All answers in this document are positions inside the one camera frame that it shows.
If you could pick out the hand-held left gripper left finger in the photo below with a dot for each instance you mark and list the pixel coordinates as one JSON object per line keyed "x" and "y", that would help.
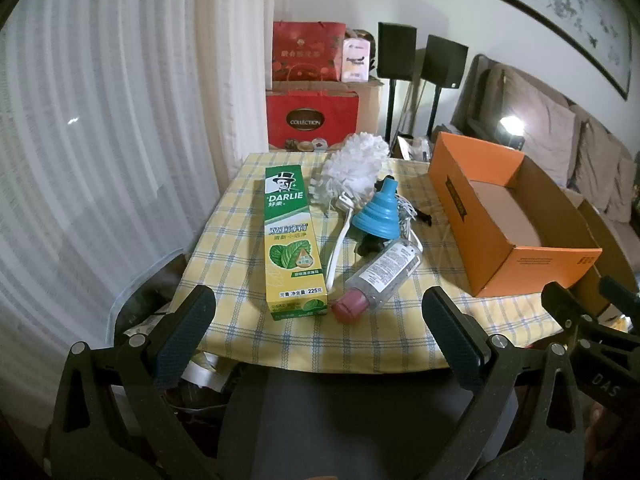
{"x": 185, "y": 332}

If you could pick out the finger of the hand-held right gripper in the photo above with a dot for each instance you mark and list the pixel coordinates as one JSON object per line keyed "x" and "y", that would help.
{"x": 620, "y": 290}
{"x": 567, "y": 307}

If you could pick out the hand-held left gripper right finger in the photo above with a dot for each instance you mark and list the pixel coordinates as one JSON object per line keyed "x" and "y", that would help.
{"x": 450, "y": 335}

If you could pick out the clear bottle with pink cap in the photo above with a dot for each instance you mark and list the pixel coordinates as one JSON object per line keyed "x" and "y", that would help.
{"x": 385, "y": 272}

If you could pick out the orange cardboard box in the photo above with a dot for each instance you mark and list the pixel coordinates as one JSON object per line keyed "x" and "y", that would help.
{"x": 460, "y": 200}

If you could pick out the green yellow toothpaste box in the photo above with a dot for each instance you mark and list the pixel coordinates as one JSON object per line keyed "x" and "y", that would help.
{"x": 290, "y": 240}

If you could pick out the blue collapsible funnel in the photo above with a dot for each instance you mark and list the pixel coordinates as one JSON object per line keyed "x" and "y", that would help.
{"x": 375, "y": 215}

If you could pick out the white fluffy duster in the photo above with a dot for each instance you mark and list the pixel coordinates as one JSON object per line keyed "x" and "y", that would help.
{"x": 350, "y": 165}

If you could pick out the open brown cardboard box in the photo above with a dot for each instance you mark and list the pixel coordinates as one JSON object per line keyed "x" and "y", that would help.
{"x": 600, "y": 222}

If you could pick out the yellow checkered tablecloth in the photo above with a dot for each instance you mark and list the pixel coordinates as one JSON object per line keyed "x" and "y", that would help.
{"x": 240, "y": 260}

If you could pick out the small beige cushion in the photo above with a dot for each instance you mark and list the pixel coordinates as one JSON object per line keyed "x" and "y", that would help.
{"x": 624, "y": 190}

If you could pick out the medium beige cushion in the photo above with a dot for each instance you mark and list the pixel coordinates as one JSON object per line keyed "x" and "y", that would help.
{"x": 595, "y": 165}

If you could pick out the grey chair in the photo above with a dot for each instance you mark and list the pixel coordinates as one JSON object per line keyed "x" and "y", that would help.
{"x": 350, "y": 420}

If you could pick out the large beige cushion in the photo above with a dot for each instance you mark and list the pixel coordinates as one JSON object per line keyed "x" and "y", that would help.
{"x": 540, "y": 130}

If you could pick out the bright lamp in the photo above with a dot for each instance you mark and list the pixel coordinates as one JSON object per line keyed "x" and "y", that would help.
{"x": 510, "y": 127}

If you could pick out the clear plastic bag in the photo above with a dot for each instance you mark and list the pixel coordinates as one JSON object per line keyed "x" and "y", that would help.
{"x": 417, "y": 147}

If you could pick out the white curtain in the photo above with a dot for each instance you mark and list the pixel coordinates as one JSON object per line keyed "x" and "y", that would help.
{"x": 100, "y": 135}

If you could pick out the black speaker stand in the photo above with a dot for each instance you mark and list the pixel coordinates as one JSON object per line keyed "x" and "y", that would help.
{"x": 391, "y": 110}
{"x": 434, "y": 110}

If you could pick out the brown sofa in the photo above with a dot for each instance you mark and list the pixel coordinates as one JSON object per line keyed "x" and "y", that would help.
{"x": 480, "y": 90}

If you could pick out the red gift box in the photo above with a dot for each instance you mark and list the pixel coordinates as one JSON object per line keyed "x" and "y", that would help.
{"x": 290, "y": 107}

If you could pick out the black speaker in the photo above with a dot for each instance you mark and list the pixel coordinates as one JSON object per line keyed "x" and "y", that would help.
{"x": 396, "y": 50}
{"x": 442, "y": 62}

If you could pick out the pink white packet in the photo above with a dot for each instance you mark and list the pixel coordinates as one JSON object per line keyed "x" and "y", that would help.
{"x": 356, "y": 60}

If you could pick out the framed ink painting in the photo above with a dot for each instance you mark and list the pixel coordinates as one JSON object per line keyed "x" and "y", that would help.
{"x": 560, "y": 0}

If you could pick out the red gift bag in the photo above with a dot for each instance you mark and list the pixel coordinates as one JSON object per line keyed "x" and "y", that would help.
{"x": 305, "y": 50}

